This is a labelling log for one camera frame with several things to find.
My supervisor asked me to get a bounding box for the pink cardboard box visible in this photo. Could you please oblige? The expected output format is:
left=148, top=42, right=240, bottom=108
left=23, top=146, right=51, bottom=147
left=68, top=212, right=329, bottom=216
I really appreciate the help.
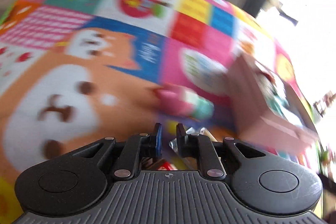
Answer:
left=227, top=53, right=318, bottom=154

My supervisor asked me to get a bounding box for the pink green pig toy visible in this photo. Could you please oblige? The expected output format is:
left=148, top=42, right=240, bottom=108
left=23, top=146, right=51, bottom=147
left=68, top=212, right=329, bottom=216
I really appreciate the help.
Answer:
left=152, top=84, right=214, bottom=121

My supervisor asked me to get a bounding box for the colourful cartoon play mat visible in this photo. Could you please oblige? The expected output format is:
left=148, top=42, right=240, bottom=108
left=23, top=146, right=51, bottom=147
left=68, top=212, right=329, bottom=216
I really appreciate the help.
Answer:
left=1, top=0, right=322, bottom=223

